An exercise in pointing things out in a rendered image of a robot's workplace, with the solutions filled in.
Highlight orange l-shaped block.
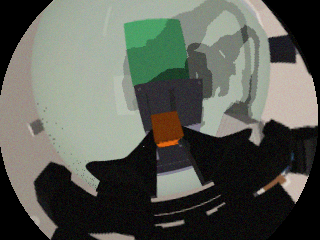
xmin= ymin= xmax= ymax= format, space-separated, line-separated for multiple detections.
xmin=151 ymin=111 xmax=184 ymax=148

